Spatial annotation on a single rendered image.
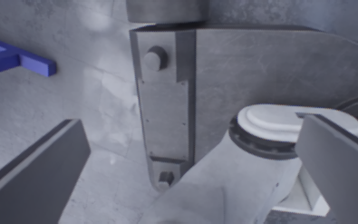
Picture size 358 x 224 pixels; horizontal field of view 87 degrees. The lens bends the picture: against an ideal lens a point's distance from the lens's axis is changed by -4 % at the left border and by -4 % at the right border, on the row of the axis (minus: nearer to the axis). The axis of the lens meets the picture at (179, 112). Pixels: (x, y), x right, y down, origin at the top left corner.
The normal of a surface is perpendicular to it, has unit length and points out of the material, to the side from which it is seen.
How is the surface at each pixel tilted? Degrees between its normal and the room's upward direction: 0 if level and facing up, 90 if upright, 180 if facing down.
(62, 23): 0
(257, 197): 90
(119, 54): 0
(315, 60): 0
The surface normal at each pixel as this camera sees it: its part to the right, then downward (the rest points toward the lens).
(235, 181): -0.03, -0.88
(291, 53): -0.21, 0.48
